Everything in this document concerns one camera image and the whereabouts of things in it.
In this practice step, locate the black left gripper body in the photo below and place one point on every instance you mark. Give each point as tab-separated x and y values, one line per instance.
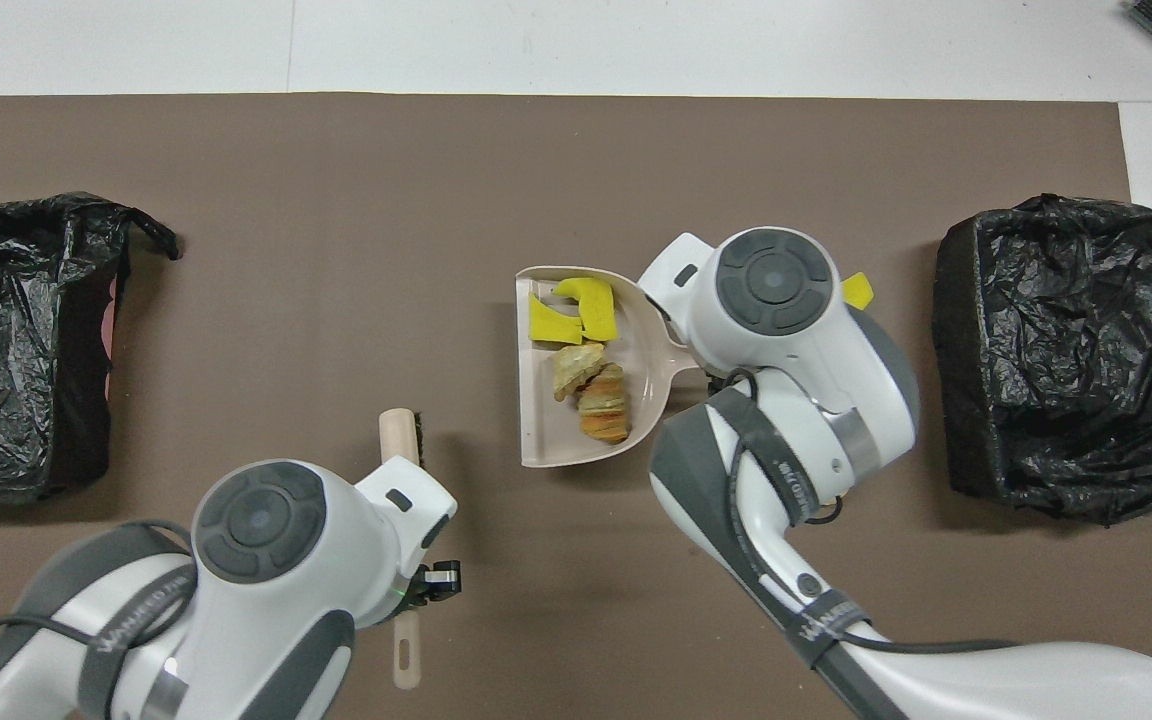
413	595

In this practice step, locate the beige hand brush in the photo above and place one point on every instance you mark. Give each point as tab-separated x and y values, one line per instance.
398	435

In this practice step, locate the beige plastic dustpan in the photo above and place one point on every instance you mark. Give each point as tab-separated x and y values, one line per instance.
546	420

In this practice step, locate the striped orange croissant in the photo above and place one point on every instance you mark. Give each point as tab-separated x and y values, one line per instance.
604	410

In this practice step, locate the pale pastry chunk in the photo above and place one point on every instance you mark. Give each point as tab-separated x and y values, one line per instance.
574	365

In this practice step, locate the yellow sponge piece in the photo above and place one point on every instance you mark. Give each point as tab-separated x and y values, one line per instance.
858	292
596	300
546	322

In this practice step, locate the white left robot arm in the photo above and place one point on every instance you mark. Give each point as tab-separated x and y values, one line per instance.
266	540

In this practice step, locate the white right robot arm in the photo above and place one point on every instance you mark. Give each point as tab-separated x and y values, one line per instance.
786	290

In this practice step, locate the black bag lined bin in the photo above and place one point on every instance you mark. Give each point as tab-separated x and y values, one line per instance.
6	350
1076	350

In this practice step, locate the brown table mat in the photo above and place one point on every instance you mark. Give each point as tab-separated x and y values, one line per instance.
336	250

